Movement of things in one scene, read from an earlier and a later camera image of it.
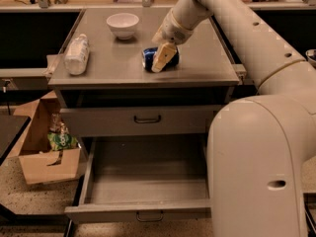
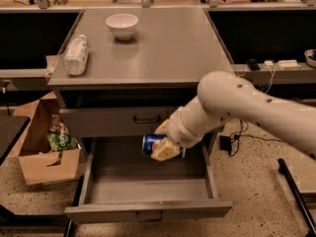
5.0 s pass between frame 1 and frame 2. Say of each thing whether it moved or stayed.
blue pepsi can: moved
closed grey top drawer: stayed
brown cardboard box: stayed
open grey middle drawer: stayed
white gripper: moved
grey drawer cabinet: stayed
